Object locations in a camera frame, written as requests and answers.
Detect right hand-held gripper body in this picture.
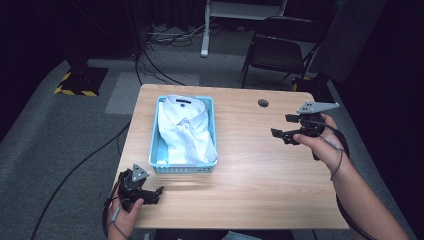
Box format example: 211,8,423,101
295,101,341,138

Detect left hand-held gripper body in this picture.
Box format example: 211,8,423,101
114,163,158,213

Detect light blue perforated basket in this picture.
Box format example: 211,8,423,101
148,95,219,174

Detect white shirt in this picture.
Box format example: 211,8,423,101
157,94,219,166

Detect person's right hand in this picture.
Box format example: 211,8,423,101
293,113,352,174

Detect person's left hand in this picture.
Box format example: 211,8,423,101
106,197,145,240

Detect black folding chair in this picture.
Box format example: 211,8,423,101
241,15,329,90

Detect grey leaning panel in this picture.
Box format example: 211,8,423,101
307,0,390,85

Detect grey floor mat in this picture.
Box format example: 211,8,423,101
104,71,201,116

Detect white metal stand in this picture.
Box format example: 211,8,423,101
199,0,289,59

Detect black stand base striped edge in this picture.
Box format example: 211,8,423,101
53,55,110,98

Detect thin grey plug cable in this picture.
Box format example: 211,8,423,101
321,135,345,183

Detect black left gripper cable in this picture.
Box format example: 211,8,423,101
101,179,132,240

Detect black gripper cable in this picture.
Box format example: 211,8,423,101
101,179,132,240
309,119,379,240

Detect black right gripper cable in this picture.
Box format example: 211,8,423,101
309,119,379,240

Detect black floor cable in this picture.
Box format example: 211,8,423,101
30,121,132,240

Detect bundle of floor cables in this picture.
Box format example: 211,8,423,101
145,23,209,49

